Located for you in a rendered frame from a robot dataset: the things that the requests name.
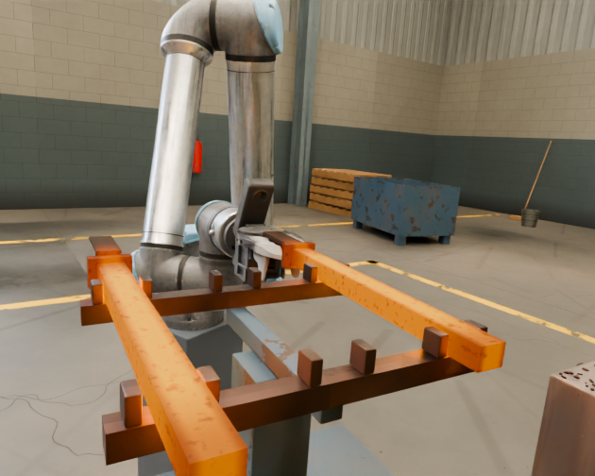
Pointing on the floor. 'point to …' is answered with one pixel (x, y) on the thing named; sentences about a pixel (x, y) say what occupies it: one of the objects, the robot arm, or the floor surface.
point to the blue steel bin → (405, 207)
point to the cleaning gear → (529, 209)
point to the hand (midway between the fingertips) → (291, 249)
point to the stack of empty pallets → (335, 190)
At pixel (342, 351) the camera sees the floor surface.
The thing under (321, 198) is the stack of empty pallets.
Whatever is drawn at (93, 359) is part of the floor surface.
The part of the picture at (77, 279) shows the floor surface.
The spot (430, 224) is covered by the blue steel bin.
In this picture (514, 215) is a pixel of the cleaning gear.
